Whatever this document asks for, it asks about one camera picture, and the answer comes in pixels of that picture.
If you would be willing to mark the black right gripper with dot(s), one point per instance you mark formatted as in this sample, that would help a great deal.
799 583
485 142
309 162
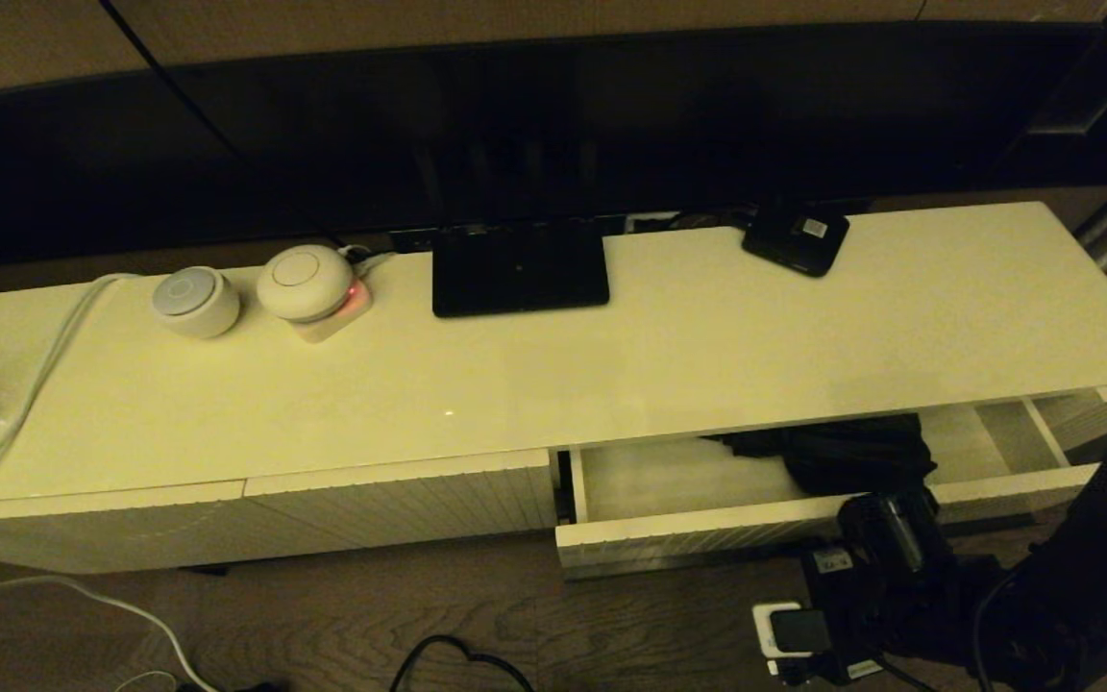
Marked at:
885 586

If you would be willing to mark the black umbrella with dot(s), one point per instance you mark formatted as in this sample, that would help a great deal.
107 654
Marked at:
851 452

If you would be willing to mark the white pull-out drawer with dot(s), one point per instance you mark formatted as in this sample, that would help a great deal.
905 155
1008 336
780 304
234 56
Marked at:
669 533

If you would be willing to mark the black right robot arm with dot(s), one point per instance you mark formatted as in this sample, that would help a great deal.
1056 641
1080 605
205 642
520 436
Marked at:
1082 567

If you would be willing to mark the black set-top box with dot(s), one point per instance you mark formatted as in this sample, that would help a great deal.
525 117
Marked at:
794 245

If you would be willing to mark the black flat television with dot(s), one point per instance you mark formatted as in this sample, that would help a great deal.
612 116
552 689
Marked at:
515 125

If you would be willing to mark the white power strip red light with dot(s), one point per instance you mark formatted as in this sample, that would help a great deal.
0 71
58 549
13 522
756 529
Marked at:
337 325

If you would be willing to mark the white dome-shaped device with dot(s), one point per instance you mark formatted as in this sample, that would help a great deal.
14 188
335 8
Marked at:
304 284

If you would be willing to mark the white speaker with grey top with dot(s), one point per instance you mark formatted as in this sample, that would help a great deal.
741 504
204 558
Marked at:
194 303

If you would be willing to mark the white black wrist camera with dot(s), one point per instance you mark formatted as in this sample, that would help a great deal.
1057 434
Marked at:
789 634

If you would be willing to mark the black television base plate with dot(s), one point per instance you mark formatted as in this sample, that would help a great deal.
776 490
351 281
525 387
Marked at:
520 274

